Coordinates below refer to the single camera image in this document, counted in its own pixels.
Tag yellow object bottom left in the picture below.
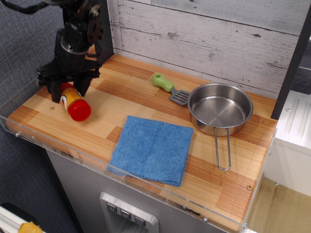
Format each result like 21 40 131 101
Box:
18 222 43 233

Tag dark shelf post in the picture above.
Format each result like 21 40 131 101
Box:
95 0 114 66
271 7 311 120

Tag clear acrylic table guard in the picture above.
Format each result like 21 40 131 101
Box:
4 68 277 233

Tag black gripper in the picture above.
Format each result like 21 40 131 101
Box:
37 47 100 103

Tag blue folded cloth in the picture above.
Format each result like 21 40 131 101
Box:
110 116 194 187

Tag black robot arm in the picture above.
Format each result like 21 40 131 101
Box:
2 0 104 102

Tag silver button panel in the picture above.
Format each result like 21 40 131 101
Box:
100 192 160 233

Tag green handled toy spatula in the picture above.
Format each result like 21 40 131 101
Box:
152 73 190 106

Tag red toy sauce bottle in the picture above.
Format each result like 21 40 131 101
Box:
60 83 91 121

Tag dark right shelf post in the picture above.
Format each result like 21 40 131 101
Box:
271 7 311 120

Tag dark left shelf post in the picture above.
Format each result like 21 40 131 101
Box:
95 0 114 66

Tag white cabinet on right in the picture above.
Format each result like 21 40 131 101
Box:
264 91 311 196

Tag steel pan with wire handle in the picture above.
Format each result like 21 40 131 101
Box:
188 83 254 171

